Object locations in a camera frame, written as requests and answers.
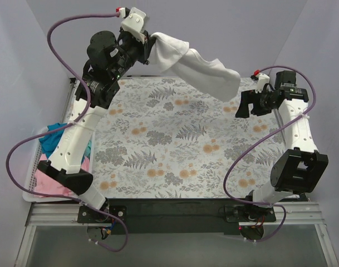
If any teal blue t shirt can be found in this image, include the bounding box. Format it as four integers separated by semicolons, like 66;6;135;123
39;130;92;161

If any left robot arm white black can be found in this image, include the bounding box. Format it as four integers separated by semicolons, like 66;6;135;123
38;30;156;223

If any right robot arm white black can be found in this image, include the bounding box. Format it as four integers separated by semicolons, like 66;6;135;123
235;71;328;221

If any purple cable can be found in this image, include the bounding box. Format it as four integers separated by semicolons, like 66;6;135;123
222;65;317;243
6;7;129;253

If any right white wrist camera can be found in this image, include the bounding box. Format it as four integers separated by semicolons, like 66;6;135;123
251;70;270;93

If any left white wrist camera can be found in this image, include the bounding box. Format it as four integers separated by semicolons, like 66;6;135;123
116;7;149;44

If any white t shirt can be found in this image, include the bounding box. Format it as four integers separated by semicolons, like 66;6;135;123
149;32;240;102

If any white plastic laundry basket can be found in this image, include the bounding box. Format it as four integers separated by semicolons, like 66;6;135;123
22;126;95;203

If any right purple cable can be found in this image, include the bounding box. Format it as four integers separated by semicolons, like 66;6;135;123
222;65;317;243

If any pink t shirt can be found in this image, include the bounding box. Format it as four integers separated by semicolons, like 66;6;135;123
34;154;93;196

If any aluminium frame rail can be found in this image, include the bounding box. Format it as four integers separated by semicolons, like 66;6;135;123
26;199;325;226

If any floral tablecloth mat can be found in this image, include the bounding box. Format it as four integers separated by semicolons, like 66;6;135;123
92;77;284;198

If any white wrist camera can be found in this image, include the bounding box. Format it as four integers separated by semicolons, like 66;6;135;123
251;70;270;93
116;7;149;44

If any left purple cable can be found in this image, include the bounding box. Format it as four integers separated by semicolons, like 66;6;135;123
6;7;129;253

